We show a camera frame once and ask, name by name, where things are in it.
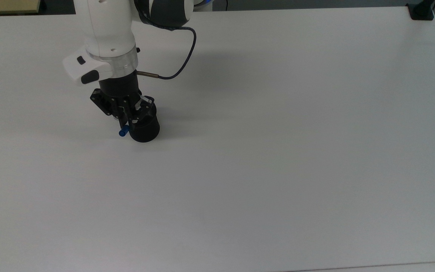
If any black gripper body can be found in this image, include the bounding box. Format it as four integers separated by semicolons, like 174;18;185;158
100;73;142;114

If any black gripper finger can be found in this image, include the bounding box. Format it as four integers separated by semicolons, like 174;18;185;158
127;96;156;131
90;89;124;129

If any black mesh pen cup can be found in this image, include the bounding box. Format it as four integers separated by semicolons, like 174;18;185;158
129;102;160;143

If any beige wooden board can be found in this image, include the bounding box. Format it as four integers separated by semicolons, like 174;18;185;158
0;0;41;15

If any black clamp base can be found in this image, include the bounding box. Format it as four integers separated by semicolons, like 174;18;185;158
406;0;435;20

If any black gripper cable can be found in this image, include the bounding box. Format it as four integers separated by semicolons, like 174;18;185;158
134;11;197;80

